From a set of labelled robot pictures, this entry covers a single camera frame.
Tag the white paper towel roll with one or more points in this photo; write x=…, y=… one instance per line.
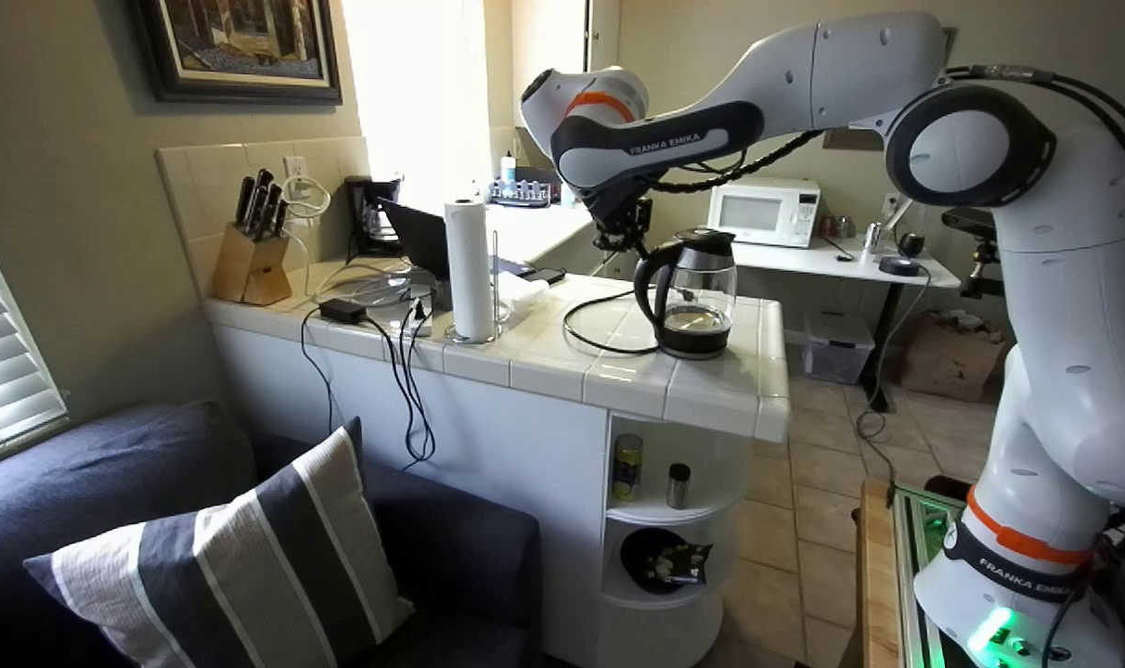
x=469, y=273

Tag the white tiled counter island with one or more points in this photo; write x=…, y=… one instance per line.
x=510, y=432

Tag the white microwave oven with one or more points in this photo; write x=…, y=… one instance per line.
x=766, y=215

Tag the dark framed wall picture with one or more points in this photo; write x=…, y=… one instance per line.
x=240, y=48

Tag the white window blinds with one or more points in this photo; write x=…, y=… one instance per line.
x=4, y=374

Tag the dark open laptop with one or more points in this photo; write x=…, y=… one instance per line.
x=419, y=246

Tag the dark flat device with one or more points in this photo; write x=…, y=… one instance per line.
x=544, y=273

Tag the clear glass jar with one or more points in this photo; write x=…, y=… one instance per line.
x=307, y=225

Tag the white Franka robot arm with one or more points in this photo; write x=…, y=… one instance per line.
x=1056, y=309

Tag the navy white striped pillow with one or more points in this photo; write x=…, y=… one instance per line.
x=240, y=568

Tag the dark jar on shelf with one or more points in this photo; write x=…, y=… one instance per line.
x=626, y=471

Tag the small dark bottle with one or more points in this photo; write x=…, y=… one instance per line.
x=678, y=487

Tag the black bowl on shelf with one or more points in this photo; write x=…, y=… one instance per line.
x=663, y=562

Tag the white desk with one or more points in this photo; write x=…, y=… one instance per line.
x=833, y=264

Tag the black power adapter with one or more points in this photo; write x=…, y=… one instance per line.
x=343, y=309

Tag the white wall outlet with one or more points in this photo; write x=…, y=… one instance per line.
x=294, y=169

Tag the clear plastic storage bin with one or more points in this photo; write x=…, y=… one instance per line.
x=833, y=358

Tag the wooden robot mounting platform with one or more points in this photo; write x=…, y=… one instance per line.
x=877, y=582

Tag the wooden knife block with knives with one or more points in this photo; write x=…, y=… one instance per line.
x=249, y=255

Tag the black drip coffee maker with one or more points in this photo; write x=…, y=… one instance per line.
x=369, y=220

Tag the navy blue sofa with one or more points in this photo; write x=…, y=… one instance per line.
x=91, y=497

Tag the white spray bottle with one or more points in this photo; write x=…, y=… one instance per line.
x=506, y=178

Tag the brown cardboard box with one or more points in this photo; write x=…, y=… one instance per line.
x=950, y=358

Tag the white desk lamp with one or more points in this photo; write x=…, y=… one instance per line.
x=889, y=228

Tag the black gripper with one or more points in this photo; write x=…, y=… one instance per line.
x=621, y=215

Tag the black stand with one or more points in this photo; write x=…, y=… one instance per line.
x=984, y=255

